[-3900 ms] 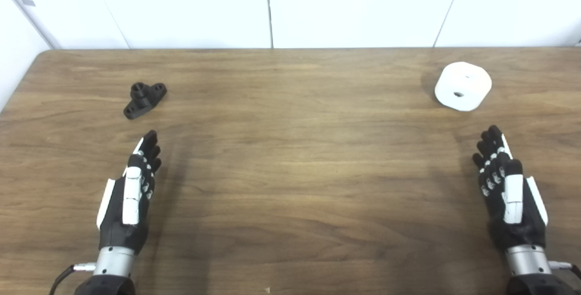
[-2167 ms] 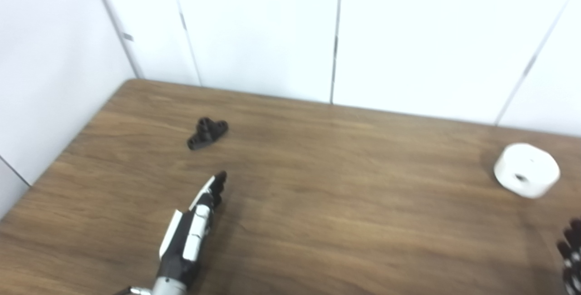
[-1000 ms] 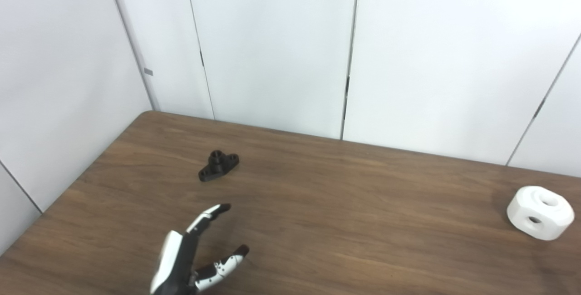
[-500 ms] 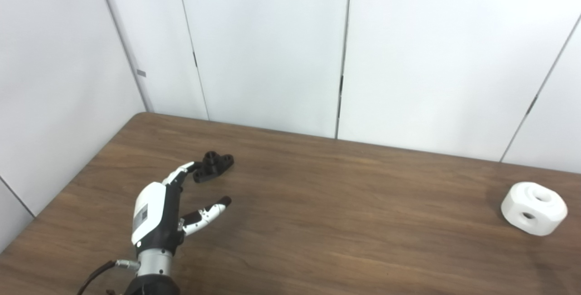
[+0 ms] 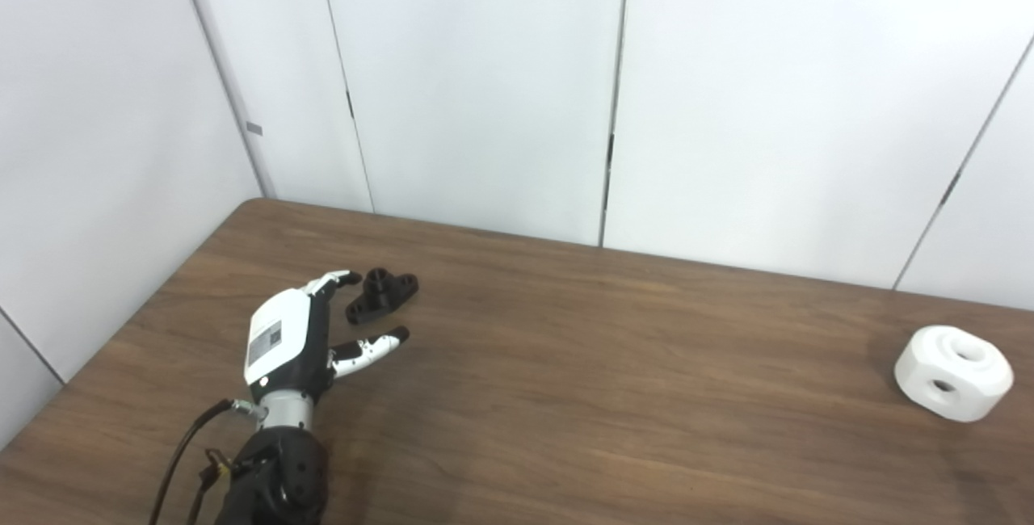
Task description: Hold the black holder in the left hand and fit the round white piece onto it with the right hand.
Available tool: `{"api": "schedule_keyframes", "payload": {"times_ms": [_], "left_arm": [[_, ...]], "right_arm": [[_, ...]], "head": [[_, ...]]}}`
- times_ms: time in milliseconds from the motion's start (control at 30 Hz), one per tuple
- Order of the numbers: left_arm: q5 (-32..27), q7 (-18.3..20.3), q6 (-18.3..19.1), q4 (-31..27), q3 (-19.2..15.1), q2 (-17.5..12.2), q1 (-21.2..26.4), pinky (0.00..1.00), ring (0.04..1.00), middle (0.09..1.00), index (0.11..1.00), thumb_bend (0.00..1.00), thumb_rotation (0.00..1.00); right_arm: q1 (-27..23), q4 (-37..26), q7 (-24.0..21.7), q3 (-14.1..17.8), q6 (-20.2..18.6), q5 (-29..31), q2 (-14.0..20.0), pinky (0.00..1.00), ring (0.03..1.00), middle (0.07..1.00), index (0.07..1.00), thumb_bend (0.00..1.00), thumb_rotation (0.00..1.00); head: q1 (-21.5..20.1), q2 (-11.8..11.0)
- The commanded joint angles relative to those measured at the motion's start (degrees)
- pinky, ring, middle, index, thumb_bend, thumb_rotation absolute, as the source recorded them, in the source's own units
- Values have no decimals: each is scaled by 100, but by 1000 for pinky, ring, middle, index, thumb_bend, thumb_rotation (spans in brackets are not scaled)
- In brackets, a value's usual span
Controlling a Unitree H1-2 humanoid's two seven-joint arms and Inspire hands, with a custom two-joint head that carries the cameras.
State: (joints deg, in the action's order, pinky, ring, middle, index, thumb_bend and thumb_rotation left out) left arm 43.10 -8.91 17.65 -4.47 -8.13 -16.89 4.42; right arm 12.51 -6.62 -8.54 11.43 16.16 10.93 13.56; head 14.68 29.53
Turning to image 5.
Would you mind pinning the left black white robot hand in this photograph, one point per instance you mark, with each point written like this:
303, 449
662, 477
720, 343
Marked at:
279, 339

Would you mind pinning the black flanged holder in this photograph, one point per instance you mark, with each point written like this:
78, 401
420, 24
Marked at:
380, 297

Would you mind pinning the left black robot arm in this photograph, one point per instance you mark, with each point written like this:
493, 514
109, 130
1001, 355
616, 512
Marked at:
279, 476

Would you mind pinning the round white piece with hole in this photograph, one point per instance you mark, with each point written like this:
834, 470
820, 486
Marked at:
921, 367

